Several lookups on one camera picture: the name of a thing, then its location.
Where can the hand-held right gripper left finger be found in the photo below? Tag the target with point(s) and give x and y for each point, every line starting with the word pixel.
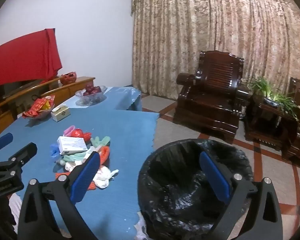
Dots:
pixel 86 177

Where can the black television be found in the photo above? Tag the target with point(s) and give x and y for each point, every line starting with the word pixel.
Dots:
pixel 15 88

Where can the wooden television cabinet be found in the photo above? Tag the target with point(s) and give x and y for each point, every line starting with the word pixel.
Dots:
pixel 72 86

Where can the glass candy dish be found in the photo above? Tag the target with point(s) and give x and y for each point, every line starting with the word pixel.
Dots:
pixel 41 115

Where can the large white paper wad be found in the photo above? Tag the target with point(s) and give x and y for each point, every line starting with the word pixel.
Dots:
pixel 103 176

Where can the tissue box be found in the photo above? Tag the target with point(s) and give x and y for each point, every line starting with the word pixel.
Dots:
pixel 61 113

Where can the red plastic bag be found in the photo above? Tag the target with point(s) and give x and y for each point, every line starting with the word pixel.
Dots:
pixel 80 133

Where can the black lined trash bin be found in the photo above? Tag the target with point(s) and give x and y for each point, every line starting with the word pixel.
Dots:
pixel 180 195

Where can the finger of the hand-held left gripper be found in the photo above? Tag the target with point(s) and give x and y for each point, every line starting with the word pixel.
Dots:
pixel 2 140
pixel 23 152

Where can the green potted plant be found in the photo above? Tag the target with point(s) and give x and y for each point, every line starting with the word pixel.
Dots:
pixel 272 98

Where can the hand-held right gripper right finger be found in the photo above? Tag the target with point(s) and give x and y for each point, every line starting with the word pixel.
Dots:
pixel 215 177

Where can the glass fruit bowl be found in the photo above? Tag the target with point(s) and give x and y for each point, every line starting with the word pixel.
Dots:
pixel 90 98

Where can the dark wooden side table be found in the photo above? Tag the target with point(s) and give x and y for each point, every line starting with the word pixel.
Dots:
pixel 265 125

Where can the red cloth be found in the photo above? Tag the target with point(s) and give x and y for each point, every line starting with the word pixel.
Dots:
pixel 22 57

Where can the white cardboard box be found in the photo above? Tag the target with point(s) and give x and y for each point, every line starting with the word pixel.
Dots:
pixel 71 145

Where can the small white paper wad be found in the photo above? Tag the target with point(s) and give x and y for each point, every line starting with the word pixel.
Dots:
pixel 70 166

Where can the blue tablecloth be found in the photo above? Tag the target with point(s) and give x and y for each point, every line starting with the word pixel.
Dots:
pixel 130 130
pixel 120 96

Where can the red apple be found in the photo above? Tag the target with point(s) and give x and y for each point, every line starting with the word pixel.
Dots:
pixel 97 90
pixel 86 94
pixel 89 88

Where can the orange mesh bag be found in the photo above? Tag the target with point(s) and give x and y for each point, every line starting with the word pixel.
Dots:
pixel 104 155

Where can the patterned beige curtain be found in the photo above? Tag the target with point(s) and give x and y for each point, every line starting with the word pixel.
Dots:
pixel 202 25

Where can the pink wrapper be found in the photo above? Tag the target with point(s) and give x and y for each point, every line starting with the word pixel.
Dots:
pixel 68 130

